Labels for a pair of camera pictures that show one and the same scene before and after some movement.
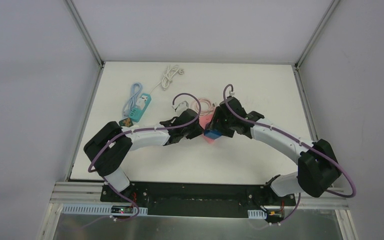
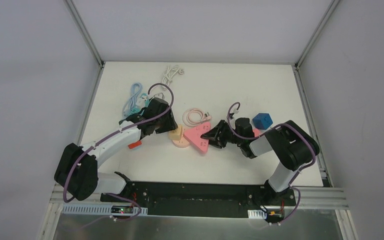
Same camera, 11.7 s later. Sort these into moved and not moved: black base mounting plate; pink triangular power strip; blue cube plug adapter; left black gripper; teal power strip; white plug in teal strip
Moved: blue cube plug adapter; left black gripper; pink triangular power strip
Not moved: black base mounting plate; teal power strip; white plug in teal strip
